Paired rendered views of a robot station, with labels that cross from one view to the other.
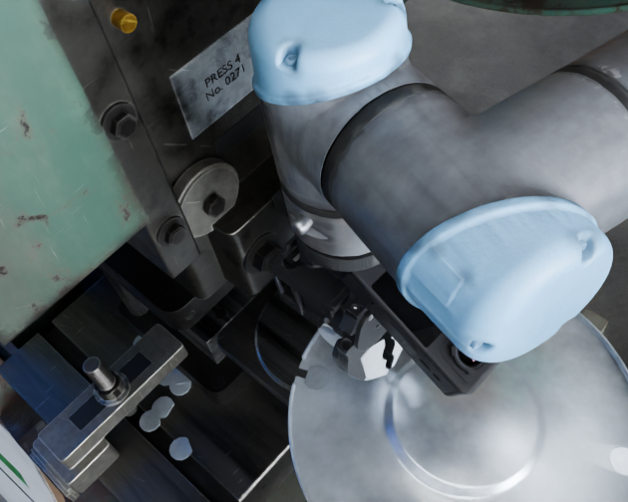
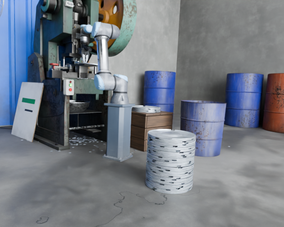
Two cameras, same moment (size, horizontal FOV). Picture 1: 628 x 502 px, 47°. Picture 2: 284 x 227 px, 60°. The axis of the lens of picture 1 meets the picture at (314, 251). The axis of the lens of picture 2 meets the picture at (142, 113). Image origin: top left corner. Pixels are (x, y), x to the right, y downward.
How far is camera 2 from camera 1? 2.35 m
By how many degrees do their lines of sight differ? 49
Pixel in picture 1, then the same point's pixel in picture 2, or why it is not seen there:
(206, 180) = (75, 40)
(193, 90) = (76, 34)
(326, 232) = (82, 38)
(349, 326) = (82, 48)
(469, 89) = not seen: hidden behind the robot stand
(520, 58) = not seen: hidden behind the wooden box
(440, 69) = not seen: hidden behind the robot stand
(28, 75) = (71, 20)
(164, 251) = (71, 38)
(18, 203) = (67, 25)
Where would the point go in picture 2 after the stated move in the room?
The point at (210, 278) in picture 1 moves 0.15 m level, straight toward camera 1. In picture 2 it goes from (73, 51) to (75, 49)
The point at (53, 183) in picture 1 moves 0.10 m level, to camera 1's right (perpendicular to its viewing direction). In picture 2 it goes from (69, 26) to (80, 27)
